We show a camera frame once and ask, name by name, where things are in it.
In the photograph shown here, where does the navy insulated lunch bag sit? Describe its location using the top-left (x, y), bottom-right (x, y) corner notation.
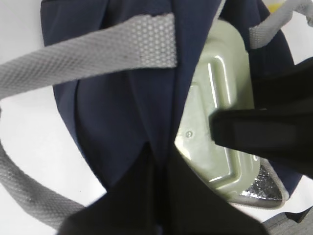
top-left (0, 0), bottom-right (313, 235)

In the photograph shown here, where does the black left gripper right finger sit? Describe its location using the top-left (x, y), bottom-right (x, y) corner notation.
top-left (166, 146), bottom-right (268, 235)

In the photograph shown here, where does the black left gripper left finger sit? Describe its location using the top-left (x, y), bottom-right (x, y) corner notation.
top-left (58, 144), bottom-right (163, 235)

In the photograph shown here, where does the green lidded glass container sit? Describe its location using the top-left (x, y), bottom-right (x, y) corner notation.
top-left (175, 20), bottom-right (260, 199)

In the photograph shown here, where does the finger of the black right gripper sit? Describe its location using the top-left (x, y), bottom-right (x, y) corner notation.
top-left (209, 110), bottom-right (313, 177)
top-left (252, 57), bottom-right (313, 108)

